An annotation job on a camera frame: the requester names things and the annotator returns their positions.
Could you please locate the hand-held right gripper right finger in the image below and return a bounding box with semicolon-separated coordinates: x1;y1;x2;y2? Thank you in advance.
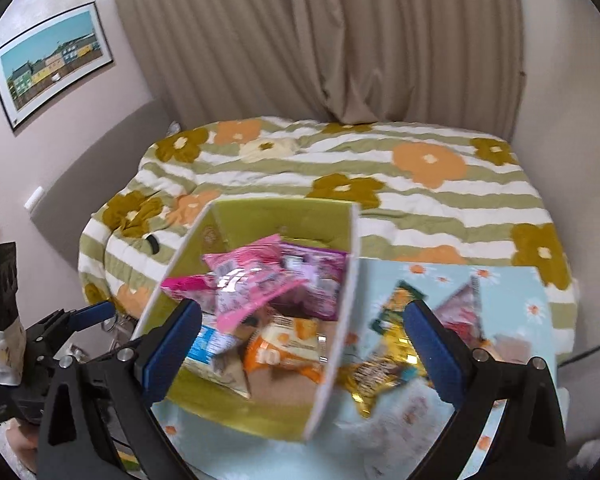
405;301;567;480

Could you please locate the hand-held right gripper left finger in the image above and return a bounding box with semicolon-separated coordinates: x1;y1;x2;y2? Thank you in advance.
36;300;202;480

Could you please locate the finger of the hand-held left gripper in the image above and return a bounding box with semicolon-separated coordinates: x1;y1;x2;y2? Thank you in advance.
24;301;117;361

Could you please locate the cream blue snack packet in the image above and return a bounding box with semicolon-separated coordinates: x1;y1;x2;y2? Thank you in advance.
182;324;252;400

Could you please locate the magenta snack packet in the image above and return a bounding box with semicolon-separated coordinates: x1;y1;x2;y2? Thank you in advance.
161;274;218;307

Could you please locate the orange white snack packet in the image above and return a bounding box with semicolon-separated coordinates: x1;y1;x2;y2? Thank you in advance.
242;314;332;379

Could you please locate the green cardboard box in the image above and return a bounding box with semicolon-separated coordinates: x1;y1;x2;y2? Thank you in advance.
131;199;362;442

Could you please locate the purple snack packet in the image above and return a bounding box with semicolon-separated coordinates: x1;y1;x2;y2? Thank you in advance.
280;242;349;322

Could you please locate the pink blue cartoon snack packet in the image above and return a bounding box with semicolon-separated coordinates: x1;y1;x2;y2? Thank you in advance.
432;274;487;349

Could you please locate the yellow green snack packet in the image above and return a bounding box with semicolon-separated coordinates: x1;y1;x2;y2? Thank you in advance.
371;282;424;342

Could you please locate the gold brown snack packet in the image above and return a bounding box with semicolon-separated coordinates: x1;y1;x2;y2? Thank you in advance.
337;344;433;420

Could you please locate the striped floral blanket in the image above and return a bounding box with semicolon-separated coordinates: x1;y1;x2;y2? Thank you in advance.
77;116;579;356

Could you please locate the beige curtain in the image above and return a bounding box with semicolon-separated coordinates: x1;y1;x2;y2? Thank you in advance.
104;0;527;134

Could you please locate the wall poster of coloured houses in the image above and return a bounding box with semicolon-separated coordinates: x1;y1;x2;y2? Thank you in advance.
0;1;115;134

